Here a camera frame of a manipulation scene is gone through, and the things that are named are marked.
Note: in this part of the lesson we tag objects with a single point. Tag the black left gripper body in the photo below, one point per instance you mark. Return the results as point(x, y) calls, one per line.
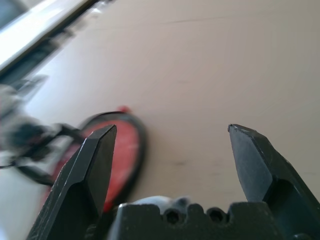
point(25, 137)

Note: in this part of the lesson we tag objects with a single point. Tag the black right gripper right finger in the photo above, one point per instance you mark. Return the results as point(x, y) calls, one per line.
point(270, 180)

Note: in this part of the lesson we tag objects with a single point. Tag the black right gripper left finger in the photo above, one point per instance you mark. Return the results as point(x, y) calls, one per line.
point(82, 175)

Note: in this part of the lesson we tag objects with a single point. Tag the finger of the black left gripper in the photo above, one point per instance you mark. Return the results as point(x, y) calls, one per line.
point(37, 175)
point(71, 132)

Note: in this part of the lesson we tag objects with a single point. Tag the black and red paddle case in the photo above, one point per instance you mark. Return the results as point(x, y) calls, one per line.
point(142, 140)

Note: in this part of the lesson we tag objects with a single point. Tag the grey-white plush zipper pendant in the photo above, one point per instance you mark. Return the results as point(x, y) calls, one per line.
point(160, 200)

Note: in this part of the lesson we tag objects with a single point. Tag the black-framed side table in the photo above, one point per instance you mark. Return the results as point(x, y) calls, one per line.
point(37, 30)

